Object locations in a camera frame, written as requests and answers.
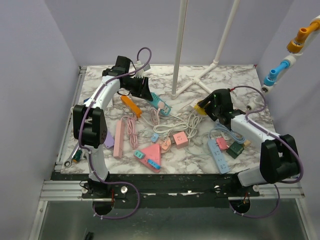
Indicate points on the pink cube socket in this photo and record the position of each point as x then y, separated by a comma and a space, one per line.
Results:
181, 140

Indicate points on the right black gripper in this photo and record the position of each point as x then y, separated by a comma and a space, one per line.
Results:
207, 108

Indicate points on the dark green cube socket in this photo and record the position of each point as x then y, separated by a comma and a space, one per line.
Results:
235, 149

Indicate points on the pink round socket base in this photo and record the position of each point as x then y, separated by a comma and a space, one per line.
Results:
165, 145

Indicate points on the pink triangular socket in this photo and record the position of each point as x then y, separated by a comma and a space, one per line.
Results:
152, 152

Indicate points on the yellow cube socket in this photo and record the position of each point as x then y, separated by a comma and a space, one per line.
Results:
200, 108

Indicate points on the purple power strip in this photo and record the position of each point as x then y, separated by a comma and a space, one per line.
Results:
109, 141

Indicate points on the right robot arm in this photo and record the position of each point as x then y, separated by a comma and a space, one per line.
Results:
279, 158

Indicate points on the beige cube socket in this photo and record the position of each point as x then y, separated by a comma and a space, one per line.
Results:
246, 143

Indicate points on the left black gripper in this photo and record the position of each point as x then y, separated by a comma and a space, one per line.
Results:
143, 90

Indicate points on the light blue power strip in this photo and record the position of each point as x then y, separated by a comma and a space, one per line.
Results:
218, 157

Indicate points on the blue small plug adapter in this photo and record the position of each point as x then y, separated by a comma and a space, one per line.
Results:
154, 164

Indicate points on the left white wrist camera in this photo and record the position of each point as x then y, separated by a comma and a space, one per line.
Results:
141, 72

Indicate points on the pink long power strip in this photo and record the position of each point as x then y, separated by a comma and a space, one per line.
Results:
119, 140

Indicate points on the white PVC pipe stand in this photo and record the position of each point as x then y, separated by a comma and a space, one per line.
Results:
202, 30

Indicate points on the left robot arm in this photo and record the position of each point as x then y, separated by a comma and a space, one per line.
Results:
89, 123

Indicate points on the teal small plug adapter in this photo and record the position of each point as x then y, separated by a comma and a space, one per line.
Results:
139, 155

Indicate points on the orange white cube socket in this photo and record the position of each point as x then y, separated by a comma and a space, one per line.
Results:
131, 105

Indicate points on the small pink flat socket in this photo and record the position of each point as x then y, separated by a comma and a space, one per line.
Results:
222, 144

